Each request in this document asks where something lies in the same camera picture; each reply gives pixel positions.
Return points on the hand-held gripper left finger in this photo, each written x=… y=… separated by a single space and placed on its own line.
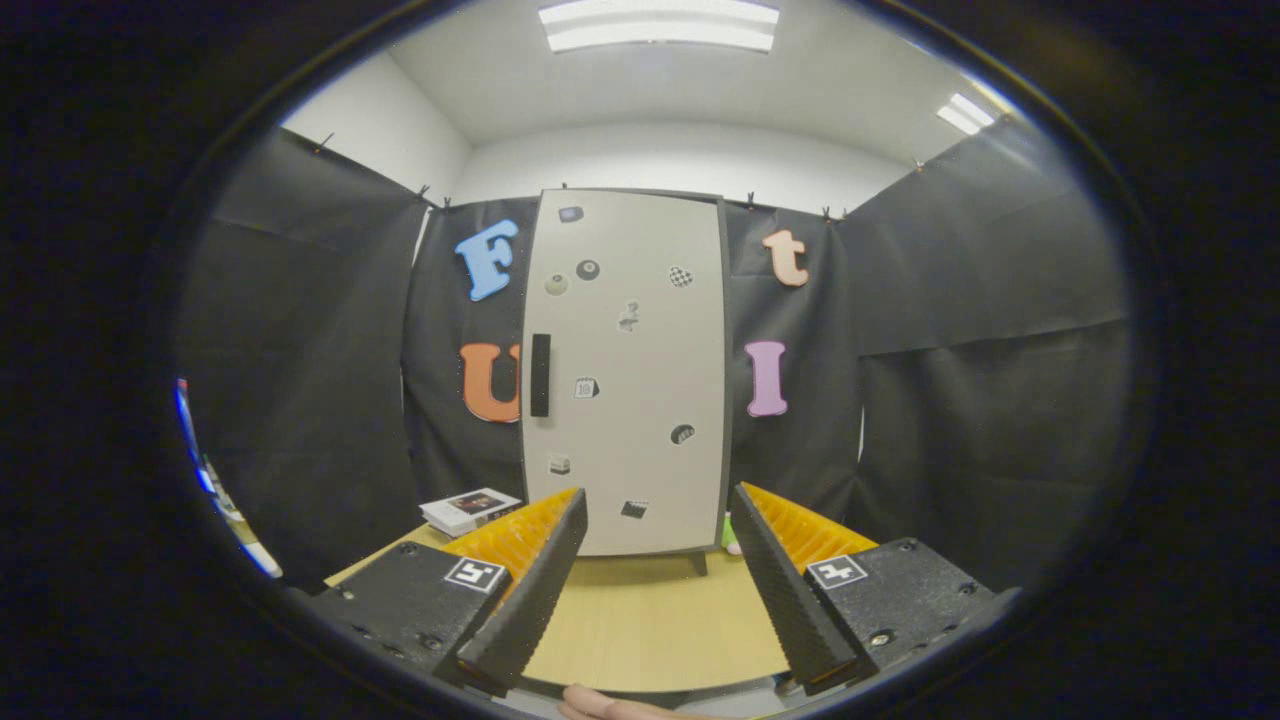
x=525 y=590

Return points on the pink green plush toy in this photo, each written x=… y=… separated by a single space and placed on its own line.
x=731 y=535

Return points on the small ceiling light panel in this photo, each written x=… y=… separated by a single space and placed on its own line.
x=965 y=113

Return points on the beige shoe cabinet door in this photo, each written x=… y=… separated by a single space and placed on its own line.
x=640 y=400

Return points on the stack of books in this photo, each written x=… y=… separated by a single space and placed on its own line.
x=470 y=510

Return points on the black backdrop cloth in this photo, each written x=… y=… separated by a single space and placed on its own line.
x=960 y=400

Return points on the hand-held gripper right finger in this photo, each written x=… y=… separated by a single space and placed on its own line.
x=790 y=590

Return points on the grey shoe cabinet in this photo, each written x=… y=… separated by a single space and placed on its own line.
x=730 y=400

